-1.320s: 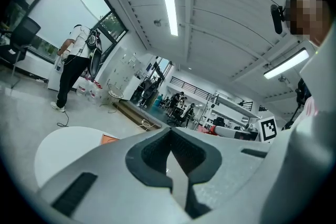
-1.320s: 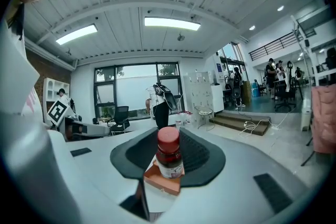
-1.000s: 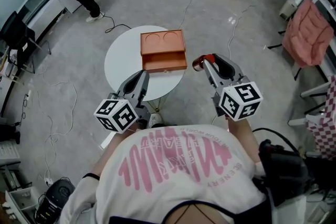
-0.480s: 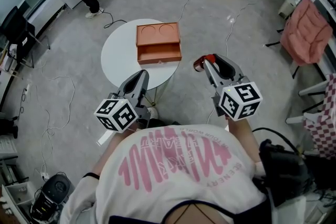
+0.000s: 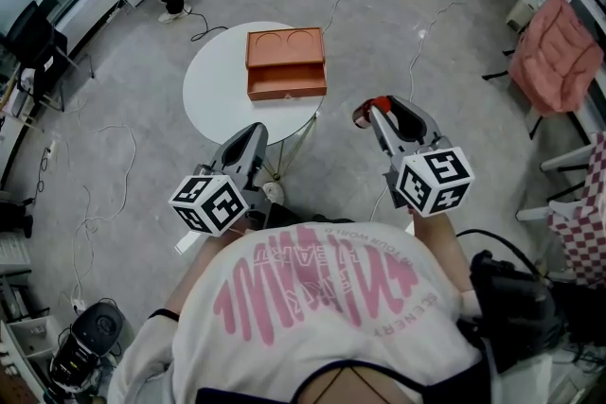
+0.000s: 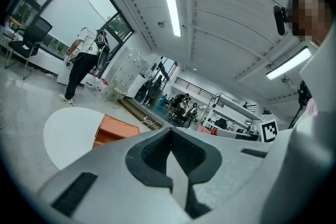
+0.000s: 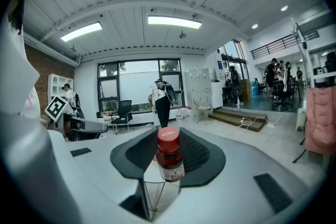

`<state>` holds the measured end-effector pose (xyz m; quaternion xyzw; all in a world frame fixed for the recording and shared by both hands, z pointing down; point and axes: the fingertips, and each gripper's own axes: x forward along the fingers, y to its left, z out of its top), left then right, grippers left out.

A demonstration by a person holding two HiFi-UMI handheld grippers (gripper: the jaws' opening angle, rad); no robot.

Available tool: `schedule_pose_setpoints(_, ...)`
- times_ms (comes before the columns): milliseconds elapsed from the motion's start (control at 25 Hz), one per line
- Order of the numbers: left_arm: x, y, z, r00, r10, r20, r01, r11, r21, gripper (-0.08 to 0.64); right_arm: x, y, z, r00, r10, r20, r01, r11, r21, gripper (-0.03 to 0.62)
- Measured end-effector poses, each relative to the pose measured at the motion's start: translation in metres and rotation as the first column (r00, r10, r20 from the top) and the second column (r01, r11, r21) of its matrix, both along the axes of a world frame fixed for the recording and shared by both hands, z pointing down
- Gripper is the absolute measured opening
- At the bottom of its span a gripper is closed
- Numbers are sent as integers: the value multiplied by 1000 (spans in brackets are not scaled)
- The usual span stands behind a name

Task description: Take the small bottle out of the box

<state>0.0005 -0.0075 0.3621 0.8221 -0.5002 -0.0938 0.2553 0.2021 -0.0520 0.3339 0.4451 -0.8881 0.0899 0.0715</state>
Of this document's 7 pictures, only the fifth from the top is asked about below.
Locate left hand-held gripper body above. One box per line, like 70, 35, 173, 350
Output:
169, 163, 272, 238

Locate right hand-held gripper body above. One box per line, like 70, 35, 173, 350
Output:
383, 135, 475, 219

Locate small red object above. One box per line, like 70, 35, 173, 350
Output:
351, 95, 394, 131

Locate orange wooden organiser box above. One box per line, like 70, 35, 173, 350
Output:
244, 26, 330, 102

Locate person's left forearm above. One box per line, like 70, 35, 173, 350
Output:
165, 229, 238, 316

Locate person's right forearm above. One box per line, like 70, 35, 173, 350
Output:
411, 207, 472, 295

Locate person's white shoe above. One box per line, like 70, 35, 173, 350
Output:
261, 182, 286, 205

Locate round white table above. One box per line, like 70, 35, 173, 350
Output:
182, 20, 324, 182

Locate person's black trousers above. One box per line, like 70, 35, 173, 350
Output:
245, 201, 357, 231

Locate person's white pink-print T-shirt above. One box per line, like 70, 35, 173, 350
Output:
106, 221, 485, 404

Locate pink jacket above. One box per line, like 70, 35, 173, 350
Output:
508, 0, 605, 117

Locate black bag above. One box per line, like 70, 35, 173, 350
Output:
456, 249, 575, 376

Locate small white floor appliance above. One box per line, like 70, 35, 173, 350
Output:
506, 0, 542, 32

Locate pink white checkered cloth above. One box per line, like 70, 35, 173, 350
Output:
545, 132, 606, 290

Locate black round appliance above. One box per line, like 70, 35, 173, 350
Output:
48, 301, 126, 395

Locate black office chair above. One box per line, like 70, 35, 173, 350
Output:
4, 0, 96, 111

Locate white floor cable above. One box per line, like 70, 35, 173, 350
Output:
69, 122, 139, 300
323, 0, 352, 35
406, 0, 468, 103

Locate black floor cable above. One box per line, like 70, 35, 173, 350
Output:
186, 9, 230, 44

